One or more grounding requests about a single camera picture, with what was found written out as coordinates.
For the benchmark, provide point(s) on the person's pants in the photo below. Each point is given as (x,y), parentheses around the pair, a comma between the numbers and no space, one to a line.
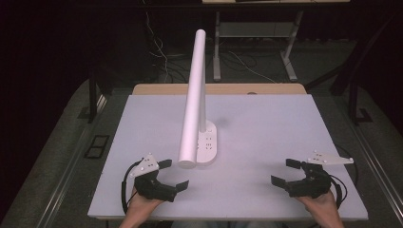
(226,224)

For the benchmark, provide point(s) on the metal floor rail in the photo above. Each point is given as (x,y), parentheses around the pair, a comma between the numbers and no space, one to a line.
(68,177)
(377,164)

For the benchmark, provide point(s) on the white foam mat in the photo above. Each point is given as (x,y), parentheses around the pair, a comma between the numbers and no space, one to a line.
(253,142)

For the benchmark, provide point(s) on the black floor socket frame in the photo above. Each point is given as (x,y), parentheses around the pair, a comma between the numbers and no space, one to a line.
(96,146)

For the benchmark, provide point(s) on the person's left hand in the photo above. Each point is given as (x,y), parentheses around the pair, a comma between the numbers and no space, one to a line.
(141,205)

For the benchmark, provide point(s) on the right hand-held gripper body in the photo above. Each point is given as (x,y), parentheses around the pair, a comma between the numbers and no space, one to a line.
(312,185)

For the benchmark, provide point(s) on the grey metal table frame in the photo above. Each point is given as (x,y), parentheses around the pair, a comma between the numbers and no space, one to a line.
(216,63)

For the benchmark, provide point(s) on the white desk lamp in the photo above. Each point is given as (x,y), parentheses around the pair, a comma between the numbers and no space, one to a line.
(193,110)

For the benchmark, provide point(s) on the person's right hand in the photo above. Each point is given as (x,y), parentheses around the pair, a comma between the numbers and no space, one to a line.
(324,205)

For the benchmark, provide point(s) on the wooden table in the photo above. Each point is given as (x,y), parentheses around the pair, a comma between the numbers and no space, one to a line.
(228,89)

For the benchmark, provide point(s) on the black stand leg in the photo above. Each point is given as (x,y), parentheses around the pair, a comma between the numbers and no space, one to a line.
(354,104)

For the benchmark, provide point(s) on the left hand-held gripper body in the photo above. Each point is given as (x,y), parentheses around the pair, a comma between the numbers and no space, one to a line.
(152,186)

